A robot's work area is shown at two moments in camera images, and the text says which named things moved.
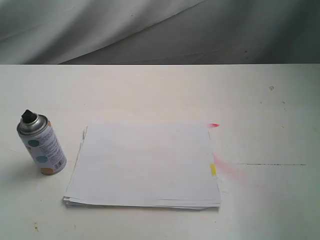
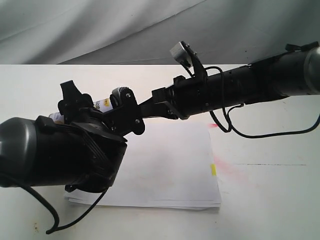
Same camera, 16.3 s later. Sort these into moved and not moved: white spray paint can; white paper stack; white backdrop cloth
Moved: white spray paint can
Not moved: white backdrop cloth; white paper stack
